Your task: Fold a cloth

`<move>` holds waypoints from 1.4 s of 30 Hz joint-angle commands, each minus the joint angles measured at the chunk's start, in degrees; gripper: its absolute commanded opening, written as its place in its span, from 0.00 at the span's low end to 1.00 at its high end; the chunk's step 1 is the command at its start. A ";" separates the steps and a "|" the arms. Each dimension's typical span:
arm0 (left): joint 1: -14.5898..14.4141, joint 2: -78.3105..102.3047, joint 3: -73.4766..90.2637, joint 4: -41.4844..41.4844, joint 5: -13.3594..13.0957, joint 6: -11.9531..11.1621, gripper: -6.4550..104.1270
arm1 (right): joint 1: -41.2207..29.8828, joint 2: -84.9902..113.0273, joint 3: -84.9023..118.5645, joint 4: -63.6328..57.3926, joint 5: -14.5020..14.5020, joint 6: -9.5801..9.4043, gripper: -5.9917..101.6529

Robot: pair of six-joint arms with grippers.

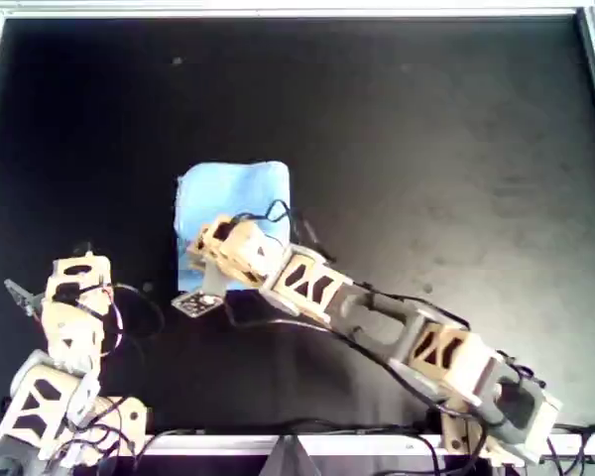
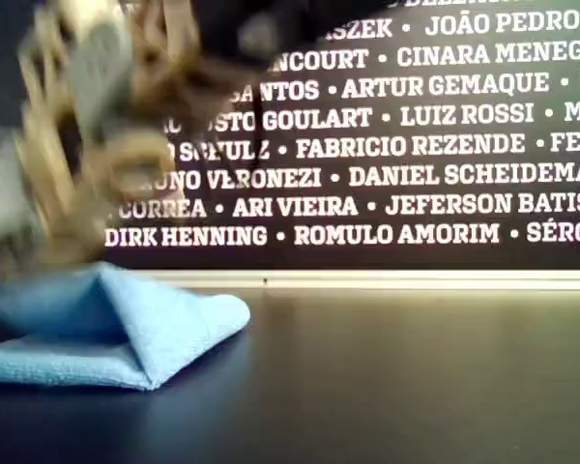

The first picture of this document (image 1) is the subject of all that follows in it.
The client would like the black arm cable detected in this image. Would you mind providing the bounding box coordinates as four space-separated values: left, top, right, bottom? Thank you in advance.
98 282 166 361
230 197 338 264

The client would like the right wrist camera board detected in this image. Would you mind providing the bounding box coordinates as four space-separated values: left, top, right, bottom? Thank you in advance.
171 290 225 318

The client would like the aluminium table frame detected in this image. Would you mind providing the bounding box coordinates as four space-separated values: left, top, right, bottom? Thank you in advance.
0 0 595 462

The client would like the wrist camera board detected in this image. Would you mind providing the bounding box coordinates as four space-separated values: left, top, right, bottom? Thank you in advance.
171 290 225 318
3 279 45 319

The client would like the grey camera stand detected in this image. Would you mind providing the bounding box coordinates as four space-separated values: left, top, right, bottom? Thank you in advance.
260 434 313 476

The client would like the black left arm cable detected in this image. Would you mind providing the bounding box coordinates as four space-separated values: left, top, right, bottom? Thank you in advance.
98 282 166 361

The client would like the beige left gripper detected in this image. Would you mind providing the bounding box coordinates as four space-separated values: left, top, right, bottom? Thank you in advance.
42 252 114 373

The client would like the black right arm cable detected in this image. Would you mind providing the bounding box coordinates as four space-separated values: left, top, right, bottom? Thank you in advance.
230 197 338 264

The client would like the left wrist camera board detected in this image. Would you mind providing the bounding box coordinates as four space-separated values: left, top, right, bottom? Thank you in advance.
3 279 45 319

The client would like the blue terry cloth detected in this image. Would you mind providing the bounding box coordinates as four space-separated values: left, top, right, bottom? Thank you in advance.
171 159 293 295

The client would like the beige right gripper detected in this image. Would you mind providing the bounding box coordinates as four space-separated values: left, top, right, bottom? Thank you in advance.
187 212 292 292

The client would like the black cable bundle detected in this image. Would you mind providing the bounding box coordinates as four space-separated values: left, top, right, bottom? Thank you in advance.
535 420 595 470

